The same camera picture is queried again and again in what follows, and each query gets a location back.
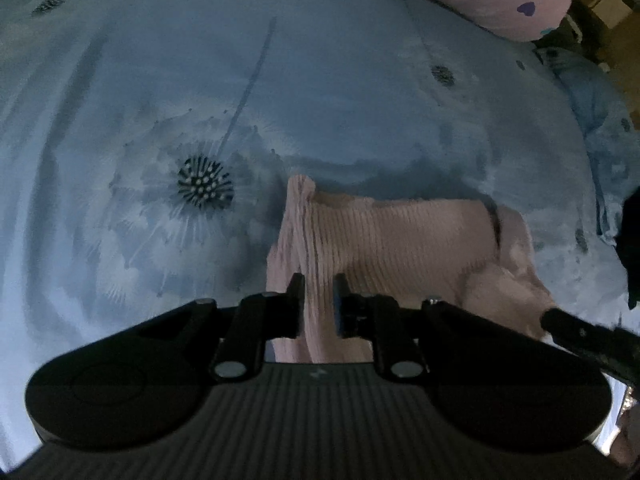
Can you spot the blue dandelion print bed sheet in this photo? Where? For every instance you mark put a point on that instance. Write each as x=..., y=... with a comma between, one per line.
x=150, y=110

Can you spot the brown wooden furniture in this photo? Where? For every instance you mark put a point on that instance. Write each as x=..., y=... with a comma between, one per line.
x=612, y=10

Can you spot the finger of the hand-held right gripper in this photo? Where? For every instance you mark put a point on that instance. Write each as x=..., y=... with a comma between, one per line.
x=590, y=337

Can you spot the pink knitted sweater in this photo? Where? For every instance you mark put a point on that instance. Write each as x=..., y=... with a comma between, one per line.
x=400, y=240

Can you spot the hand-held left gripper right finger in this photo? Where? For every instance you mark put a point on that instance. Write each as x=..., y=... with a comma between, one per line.
x=341, y=310

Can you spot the blue denim cloth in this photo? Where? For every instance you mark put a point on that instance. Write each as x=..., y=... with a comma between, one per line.
x=605, y=125

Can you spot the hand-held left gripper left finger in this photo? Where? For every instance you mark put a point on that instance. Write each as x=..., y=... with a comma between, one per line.
x=298, y=310

